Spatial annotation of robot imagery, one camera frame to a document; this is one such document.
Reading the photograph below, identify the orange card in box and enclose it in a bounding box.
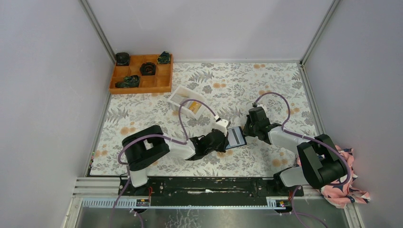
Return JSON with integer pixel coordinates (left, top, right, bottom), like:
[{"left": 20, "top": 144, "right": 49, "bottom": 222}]
[{"left": 188, "top": 101, "right": 201, "bottom": 114}]

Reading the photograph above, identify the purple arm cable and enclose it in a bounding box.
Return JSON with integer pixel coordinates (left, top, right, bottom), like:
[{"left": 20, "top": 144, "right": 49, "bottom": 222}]
[
  {"left": 254, "top": 92, "right": 353, "bottom": 228},
  {"left": 108, "top": 99, "right": 221, "bottom": 228}
]

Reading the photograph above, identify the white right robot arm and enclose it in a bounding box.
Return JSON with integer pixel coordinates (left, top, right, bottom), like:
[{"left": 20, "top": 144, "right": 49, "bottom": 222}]
[{"left": 244, "top": 106, "right": 352, "bottom": 196}]

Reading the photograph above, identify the pink patterned cloth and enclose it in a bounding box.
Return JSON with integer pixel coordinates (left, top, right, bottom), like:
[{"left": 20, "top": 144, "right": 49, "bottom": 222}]
[{"left": 317, "top": 145, "right": 371, "bottom": 209}]

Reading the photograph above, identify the white plastic card box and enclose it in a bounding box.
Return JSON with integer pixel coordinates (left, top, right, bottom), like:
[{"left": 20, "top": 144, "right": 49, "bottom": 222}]
[{"left": 167, "top": 85, "right": 207, "bottom": 120}]

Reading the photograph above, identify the grey card with black stripe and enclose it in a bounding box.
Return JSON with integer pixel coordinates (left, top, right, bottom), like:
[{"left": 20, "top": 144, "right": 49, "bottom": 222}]
[{"left": 228, "top": 127, "right": 247, "bottom": 148}]

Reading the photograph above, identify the dark green rolled item front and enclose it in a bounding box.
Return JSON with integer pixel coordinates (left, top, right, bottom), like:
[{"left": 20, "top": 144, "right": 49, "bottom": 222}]
[{"left": 115, "top": 75, "right": 140, "bottom": 88}]

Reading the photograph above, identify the black metal base rail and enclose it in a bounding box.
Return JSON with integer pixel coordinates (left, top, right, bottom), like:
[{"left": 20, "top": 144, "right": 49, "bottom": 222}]
[{"left": 118, "top": 176, "right": 304, "bottom": 201}]

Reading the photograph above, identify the floral paper table mat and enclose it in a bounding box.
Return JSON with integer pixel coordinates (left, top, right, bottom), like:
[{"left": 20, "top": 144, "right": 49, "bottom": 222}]
[{"left": 89, "top": 63, "right": 317, "bottom": 177}]

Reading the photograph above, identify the orange compartment tray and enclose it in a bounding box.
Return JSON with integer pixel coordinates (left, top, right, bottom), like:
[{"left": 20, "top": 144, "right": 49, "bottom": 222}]
[{"left": 109, "top": 54, "right": 173, "bottom": 95}]

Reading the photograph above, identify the dark green rolled item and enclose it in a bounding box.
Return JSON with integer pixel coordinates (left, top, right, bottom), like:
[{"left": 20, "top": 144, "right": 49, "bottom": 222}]
[
  {"left": 157, "top": 51, "right": 171, "bottom": 65},
  {"left": 115, "top": 75, "right": 140, "bottom": 88}
]

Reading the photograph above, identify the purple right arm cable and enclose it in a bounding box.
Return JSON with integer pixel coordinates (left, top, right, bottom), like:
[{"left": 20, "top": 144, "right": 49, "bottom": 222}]
[{"left": 254, "top": 92, "right": 353, "bottom": 228}]

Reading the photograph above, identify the black red rolled item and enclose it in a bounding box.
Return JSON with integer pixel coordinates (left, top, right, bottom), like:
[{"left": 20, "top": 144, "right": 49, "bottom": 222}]
[{"left": 139, "top": 62, "right": 156, "bottom": 76}]

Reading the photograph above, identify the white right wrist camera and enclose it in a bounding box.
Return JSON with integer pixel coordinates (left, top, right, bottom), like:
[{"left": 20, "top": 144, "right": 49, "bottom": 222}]
[{"left": 252, "top": 102, "right": 267, "bottom": 112}]

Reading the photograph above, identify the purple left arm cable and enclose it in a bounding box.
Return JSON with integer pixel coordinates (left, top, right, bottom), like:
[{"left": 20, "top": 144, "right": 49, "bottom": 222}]
[{"left": 108, "top": 99, "right": 221, "bottom": 228}]

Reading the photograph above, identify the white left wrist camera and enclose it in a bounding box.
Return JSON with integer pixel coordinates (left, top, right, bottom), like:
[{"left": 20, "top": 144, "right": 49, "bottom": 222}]
[{"left": 213, "top": 115, "right": 231, "bottom": 136}]

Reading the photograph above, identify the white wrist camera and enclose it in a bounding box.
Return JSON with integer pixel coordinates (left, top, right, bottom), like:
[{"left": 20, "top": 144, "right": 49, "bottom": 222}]
[
  {"left": 213, "top": 115, "right": 231, "bottom": 136},
  {"left": 252, "top": 102, "right": 267, "bottom": 112}
]

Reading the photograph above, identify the slotted white cable duct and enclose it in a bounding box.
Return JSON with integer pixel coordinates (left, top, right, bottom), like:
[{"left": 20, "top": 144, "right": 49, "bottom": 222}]
[{"left": 82, "top": 197, "right": 290, "bottom": 210}]

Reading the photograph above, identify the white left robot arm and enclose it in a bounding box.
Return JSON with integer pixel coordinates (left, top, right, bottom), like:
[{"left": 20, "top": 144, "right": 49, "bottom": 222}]
[{"left": 118, "top": 125, "right": 229, "bottom": 195}]

